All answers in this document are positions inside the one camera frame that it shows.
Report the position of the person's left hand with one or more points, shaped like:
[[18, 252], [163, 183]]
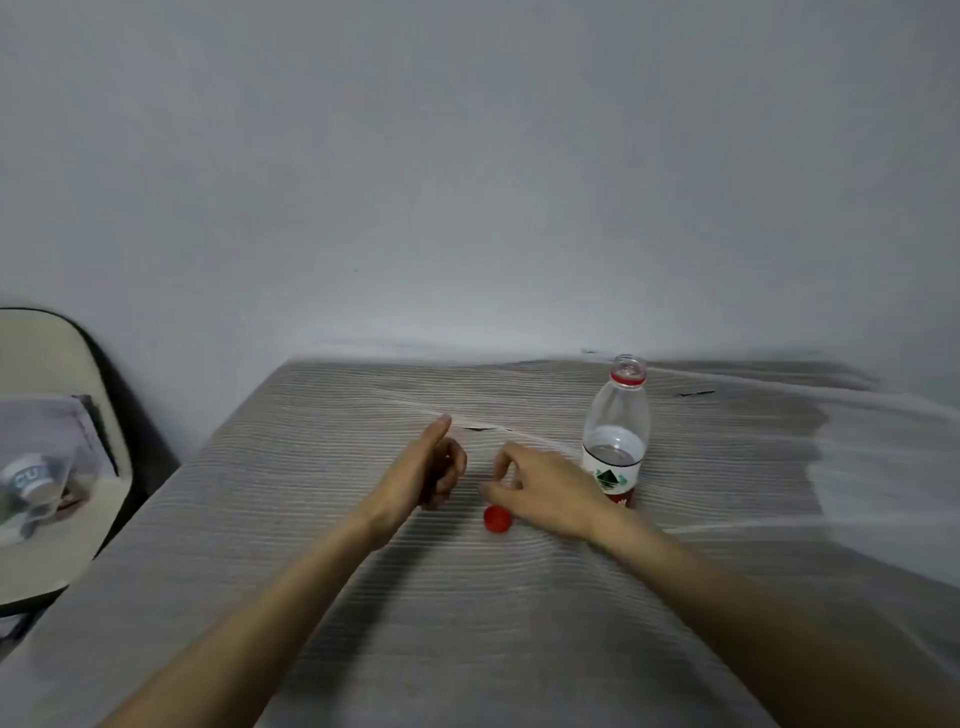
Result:
[[416, 476]]

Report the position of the person's right hand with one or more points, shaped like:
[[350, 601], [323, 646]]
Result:
[[551, 487]]

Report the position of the person's right thumb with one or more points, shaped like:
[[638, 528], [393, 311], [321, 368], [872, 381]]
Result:
[[496, 493]]

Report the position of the person's left thumb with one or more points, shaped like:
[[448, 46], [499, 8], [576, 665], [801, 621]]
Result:
[[435, 435]]

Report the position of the person's left forearm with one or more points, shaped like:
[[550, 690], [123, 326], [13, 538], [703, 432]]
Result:
[[247, 630]]

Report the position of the person's right forearm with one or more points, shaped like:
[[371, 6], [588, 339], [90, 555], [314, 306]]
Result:
[[765, 630]]

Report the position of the red bottle cap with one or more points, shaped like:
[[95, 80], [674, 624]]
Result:
[[497, 519]]

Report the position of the clear plastic water bottle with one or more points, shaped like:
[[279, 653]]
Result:
[[616, 439]]

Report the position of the beige chair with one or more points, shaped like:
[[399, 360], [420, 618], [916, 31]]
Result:
[[56, 450]]

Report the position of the clear plastic bag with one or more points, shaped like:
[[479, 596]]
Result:
[[45, 465]]

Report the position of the white paper cup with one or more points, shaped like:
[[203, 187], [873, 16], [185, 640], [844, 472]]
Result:
[[34, 480]]

